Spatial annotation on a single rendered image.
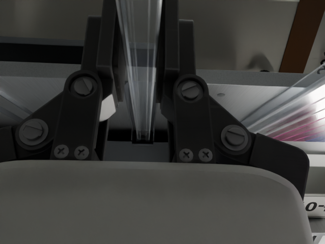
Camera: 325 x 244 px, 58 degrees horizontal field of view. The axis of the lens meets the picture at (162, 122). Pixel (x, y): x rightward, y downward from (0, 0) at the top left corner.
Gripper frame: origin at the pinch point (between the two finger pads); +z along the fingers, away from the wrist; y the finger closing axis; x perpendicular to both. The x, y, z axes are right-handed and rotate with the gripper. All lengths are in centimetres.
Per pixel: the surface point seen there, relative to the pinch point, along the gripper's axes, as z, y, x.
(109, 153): 1.9, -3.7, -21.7
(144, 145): 2.9, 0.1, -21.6
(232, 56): 26.4, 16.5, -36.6
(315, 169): 8, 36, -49
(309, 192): 2, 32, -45
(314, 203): 0, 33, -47
